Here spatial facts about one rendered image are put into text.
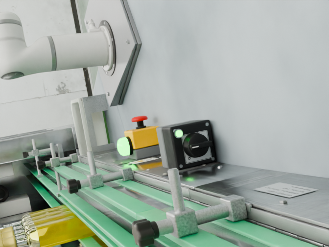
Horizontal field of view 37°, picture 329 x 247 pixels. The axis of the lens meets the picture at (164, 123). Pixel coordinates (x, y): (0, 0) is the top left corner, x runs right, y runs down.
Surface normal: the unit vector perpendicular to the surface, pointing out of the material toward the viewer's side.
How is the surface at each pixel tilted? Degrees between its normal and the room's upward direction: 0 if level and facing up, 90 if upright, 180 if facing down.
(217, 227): 90
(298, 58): 0
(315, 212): 90
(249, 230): 90
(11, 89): 90
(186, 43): 0
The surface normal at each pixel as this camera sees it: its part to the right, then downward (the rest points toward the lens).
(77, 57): 0.41, 0.46
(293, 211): -0.18, -0.98
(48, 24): 0.34, 0.00
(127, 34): -0.91, 0.15
